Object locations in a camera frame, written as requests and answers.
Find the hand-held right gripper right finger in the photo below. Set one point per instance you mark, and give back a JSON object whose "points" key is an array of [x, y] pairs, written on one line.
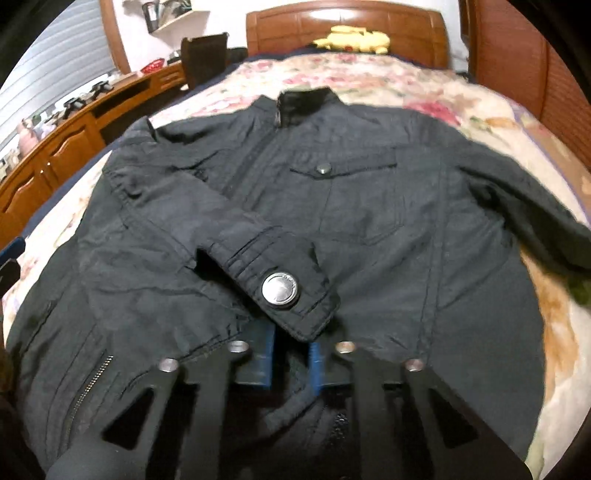
{"points": [[317, 367]]}

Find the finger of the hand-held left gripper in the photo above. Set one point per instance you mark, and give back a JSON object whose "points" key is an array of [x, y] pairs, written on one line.
{"points": [[10, 267]]}

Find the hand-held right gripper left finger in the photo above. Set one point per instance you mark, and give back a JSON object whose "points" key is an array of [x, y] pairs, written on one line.
{"points": [[262, 355]]}

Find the dark grey jacket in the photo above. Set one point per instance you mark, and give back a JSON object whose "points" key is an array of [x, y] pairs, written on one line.
{"points": [[369, 207]]}

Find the pink bottle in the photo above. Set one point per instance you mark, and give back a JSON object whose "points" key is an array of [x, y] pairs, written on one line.
{"points": [[27, 131]]}

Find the wooden desk cabinet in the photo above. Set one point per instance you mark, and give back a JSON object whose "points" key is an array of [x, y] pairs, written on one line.
{"points": [[69, 143]]}

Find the grey window blinds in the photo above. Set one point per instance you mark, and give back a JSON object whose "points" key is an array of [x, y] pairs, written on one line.
{"points": [[60, 64]]}

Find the red desk item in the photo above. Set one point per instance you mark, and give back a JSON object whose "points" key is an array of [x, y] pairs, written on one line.
{"points": [[152, 67]]}

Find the dark chair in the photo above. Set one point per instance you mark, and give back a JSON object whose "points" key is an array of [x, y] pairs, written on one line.
{"points": [[203, 60]]}

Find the floral blanket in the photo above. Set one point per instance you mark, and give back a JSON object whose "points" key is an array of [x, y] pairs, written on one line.
{"points": [[369, 78]]}

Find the yellow plush toy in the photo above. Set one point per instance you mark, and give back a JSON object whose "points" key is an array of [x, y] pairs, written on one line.
{"points": [[351, 40]]}

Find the wooden headboard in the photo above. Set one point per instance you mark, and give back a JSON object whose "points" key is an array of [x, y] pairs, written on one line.
{"points": [[300, 27]]}

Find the reddish wooden wardrobe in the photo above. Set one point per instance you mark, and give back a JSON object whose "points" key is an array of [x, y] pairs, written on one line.
{"points": [[508, 60]]}

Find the white wall shelf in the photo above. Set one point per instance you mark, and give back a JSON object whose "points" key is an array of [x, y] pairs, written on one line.
{"points": [[180, 21]]}

